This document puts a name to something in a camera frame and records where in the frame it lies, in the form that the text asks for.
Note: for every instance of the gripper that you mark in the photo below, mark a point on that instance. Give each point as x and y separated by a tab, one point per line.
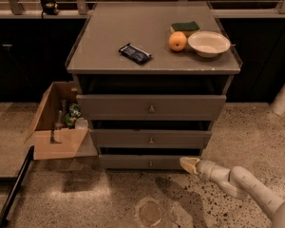
207	167

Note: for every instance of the grey bottom drawer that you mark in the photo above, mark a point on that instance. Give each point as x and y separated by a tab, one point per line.
143	162

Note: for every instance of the grey drawer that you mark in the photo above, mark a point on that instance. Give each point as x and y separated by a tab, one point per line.
151	107
143	162
121	138

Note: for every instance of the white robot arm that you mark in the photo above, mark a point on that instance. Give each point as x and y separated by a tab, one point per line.
247	157

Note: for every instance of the grey middle drawer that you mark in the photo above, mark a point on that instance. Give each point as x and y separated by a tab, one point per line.
121	138

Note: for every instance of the grey drawer cabinet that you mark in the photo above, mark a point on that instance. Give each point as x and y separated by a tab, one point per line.
98	67

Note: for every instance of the grey top drawer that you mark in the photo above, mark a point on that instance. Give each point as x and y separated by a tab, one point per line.
151	107

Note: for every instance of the open cardboard box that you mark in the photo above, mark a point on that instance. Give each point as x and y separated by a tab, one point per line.
50	142

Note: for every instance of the round floor drain cover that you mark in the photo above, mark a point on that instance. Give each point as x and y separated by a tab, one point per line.
150	214

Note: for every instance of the white plastic cup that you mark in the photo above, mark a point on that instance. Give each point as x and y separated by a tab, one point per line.
81	123

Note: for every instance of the white bowl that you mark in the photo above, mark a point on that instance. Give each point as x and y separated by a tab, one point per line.
208	44

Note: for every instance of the orange round fruit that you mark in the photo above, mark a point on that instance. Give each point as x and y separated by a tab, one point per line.
177	41

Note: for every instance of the green crumpled packet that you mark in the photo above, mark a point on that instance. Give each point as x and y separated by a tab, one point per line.
74	113

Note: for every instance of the dark blue snack packet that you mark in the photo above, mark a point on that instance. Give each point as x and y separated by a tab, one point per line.
135	54

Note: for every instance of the clear glass bottle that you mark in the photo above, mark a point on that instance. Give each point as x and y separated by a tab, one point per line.
61	123

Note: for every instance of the green yellow sponge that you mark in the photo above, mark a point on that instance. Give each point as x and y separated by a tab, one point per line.
187	28

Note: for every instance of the black floor bar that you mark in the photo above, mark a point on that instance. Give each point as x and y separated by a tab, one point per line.
15	183

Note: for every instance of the black device on ledge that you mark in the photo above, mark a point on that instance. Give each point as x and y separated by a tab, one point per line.
50	9

